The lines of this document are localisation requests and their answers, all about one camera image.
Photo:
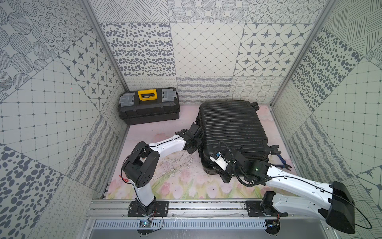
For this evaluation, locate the blue handled pliers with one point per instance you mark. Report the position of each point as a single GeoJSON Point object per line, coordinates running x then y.
{"type": "Point", "coordinates": [283, 164]}

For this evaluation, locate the black hard-shell suitcase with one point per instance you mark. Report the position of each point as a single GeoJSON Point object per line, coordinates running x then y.
{"type": "Point", "coordinates": [238, 125]}

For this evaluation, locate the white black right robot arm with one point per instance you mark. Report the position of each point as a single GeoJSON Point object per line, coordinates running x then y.
{"type": "Point", "coordinates": [331, 203]}

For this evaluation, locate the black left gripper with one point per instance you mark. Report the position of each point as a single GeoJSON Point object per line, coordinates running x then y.
{"type": "Point", "coordinates": [195, 131]}

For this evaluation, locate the black toolbox with yellow handle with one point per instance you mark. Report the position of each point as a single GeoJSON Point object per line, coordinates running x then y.
{"type": "Point", "coordinates": [146, 106]}

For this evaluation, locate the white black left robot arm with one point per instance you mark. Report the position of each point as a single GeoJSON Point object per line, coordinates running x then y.
{"type": "Point", "coordinates": [139, 167]}

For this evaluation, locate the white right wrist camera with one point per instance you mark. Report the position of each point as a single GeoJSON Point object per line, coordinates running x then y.
{"type": "Point", "coordinates": [217, 158]}

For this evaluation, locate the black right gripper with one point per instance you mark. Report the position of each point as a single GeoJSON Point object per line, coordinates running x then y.
{"type": "Point", "coordinates": [224, 178]}

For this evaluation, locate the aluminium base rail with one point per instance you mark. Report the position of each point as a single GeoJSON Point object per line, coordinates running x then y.
{"type": "Point", "coordinates": [233, 214]}

